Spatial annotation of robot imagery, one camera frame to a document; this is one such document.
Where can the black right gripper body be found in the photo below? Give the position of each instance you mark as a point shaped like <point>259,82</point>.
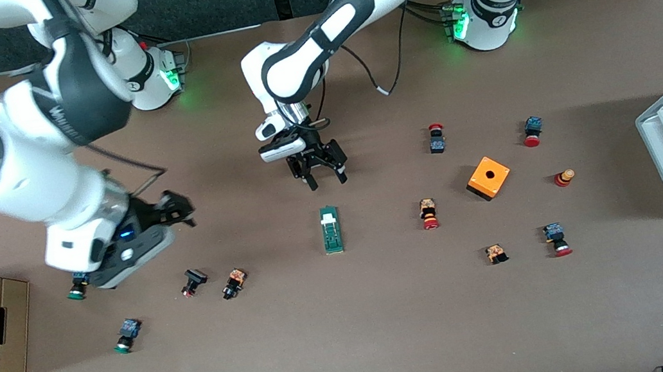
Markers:
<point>149,215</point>

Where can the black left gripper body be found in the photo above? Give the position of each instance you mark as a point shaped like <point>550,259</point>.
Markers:
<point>313,157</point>

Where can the green load switch white slider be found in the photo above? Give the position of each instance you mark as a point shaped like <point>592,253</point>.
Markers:
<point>332,238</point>

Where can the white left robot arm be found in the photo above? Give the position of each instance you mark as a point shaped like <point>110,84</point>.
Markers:
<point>289,72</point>

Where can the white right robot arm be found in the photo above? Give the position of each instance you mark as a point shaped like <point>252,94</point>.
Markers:
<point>24,171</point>

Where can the black square button red base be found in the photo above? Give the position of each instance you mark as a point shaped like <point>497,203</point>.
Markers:
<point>194,277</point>

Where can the black push button orange block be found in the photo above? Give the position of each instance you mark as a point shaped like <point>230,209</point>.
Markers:
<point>234,281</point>

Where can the red push button orange block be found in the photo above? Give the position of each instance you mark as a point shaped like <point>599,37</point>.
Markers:
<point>427,208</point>

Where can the green push button blue block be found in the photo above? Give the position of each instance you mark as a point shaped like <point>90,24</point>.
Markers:
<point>128,329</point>
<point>77,292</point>

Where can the orange black contact block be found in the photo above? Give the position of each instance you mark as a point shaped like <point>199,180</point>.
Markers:
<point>496,252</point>

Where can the red yellow mushroom button head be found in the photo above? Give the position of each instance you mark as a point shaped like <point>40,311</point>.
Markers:
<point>562,179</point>

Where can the orange button enclosure box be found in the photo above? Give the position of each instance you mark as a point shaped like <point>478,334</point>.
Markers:
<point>496,183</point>

